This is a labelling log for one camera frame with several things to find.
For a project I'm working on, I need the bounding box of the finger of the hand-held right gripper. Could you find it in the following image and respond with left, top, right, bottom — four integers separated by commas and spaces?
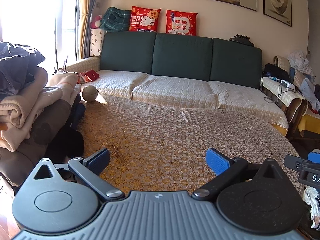
284, 149, 320, 174

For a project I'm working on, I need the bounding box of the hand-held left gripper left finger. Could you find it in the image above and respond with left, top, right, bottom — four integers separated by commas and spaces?
32, 148, 125, 202

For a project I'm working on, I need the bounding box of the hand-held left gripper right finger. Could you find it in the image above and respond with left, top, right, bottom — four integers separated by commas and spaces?
191, 148, 283, 202

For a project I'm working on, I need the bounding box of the white patterned cloth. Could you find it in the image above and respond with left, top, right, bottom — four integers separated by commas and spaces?
301, 187, 320, 230

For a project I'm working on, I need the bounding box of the yellow cloth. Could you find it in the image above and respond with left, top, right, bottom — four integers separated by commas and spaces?
297, 115, 320, 138

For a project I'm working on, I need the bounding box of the black garment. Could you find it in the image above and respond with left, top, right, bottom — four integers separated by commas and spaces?
47, 127, 85, 164

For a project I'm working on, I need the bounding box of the brown garment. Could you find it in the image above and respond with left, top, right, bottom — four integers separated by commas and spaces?
0, 100, 73, 188

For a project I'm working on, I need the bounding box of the blue-grey garment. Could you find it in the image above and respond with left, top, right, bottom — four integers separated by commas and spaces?
299, 78, 320, 113

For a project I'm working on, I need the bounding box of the round brown teapot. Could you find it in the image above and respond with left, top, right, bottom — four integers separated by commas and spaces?
82, 85, 98, 103

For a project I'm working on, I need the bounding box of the white power strip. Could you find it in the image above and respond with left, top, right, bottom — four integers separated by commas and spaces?
280, 79, 296, 90

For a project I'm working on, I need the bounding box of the cream lace sofa cover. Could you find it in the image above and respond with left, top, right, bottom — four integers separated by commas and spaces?
65, 56, 289, 137

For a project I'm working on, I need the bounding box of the pale pink garment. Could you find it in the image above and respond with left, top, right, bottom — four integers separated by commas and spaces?
37, 68, 82, 105

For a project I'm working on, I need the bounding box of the red booklet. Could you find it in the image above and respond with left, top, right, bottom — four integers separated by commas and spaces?
79, 70, 100, 82

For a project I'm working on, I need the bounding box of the black bag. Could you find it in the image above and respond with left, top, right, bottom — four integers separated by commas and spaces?
264, 63, 290, 82

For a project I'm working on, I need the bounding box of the light blue shirt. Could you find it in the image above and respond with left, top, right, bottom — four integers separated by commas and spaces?
287, 51, 316, 77

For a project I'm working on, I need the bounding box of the cream knit garment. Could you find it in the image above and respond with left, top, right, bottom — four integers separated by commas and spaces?
0, 87, 63, 153

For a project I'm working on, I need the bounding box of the green sofa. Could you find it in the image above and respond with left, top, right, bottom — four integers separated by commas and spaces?
64, 31, 289, 137

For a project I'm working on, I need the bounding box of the white bear-print bag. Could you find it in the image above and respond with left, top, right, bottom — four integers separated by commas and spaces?
89, 28, 107, 57

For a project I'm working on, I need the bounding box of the black beaded massager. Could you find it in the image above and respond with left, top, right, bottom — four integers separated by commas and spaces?
229, 34, 255, 47

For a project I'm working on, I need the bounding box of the glass balcony door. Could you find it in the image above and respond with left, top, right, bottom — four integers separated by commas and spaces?
0, 0, 78, 75

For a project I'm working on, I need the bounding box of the red mushroom plush toy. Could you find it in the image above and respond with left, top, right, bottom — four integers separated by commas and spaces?
90, 14, 103, 29

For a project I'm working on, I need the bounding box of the green plaid blanket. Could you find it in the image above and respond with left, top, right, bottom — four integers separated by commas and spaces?
99, 7, 132, 33

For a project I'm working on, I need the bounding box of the red printed cushion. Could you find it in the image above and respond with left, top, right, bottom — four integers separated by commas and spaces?
166, 9, 198, 37
129, 6, 159, 33

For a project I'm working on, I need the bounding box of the yellow curtain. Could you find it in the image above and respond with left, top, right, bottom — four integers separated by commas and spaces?
76, 0, 92, 60

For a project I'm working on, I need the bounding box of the framed picture with orange top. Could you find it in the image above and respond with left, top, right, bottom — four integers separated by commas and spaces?
262, 0, 292, 27

